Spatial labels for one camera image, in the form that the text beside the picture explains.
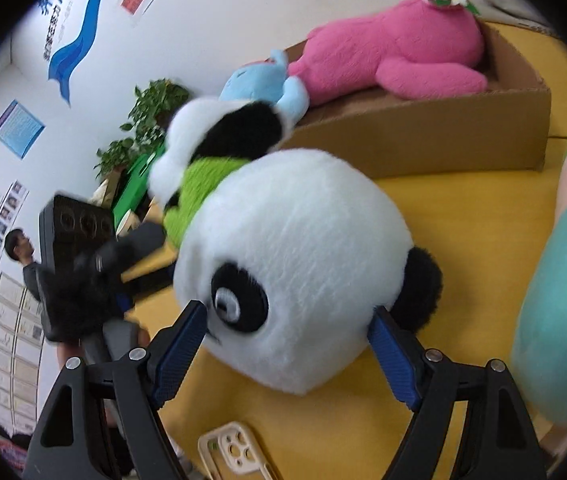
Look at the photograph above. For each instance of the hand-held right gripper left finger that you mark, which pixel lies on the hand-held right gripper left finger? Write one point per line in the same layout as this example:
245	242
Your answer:
181	355

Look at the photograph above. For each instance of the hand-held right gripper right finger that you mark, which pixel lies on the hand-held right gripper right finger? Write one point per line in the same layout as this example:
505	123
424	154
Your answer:
391	360

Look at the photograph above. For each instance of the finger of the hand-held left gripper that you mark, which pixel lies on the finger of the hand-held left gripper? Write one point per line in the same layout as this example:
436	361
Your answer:
124	302
138	245

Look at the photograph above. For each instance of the phone case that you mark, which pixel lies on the phone case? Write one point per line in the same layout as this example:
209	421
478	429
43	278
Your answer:
236	431

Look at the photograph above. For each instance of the panda plush toy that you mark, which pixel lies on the panda plush toy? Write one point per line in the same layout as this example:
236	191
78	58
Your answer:
303	240

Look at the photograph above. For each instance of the teal and pink plush toy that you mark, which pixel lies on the teal and pink plush toy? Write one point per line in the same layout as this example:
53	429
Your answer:
563	285

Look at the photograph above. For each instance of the cardboard box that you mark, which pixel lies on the cardboard box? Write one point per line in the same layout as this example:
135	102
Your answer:
413	135

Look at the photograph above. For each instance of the white paper cup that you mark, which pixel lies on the white paper cup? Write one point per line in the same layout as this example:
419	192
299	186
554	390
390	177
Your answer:
128	222

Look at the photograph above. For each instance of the green tablecloth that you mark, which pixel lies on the green tablecloth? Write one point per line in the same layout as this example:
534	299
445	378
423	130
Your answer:
133	185

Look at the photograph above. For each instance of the small beige plush toy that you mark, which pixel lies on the small beige plush toy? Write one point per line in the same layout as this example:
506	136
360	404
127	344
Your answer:
108	187

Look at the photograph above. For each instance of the small potted plant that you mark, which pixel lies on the small potted plant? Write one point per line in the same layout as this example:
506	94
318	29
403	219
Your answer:
113	155

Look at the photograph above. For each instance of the large potted plant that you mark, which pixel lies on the large potted plant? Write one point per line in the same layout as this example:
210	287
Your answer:
158	105

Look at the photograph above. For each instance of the blue plush toy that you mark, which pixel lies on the blue plush toy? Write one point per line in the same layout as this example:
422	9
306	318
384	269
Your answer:
253	82

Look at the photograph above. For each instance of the grey cloth bag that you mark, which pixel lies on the grey cloth bag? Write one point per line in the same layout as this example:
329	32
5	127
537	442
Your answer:
508	5

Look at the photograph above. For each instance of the wall photo board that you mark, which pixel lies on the wall photo board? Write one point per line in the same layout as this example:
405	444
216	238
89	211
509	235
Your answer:
3	340

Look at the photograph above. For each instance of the blue wall poster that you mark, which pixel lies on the blue wall poster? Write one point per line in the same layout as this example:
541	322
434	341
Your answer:
17	127

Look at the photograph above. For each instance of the blue wave wall decal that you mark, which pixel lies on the blue wave wall decal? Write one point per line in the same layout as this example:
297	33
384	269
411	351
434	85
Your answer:
75	55

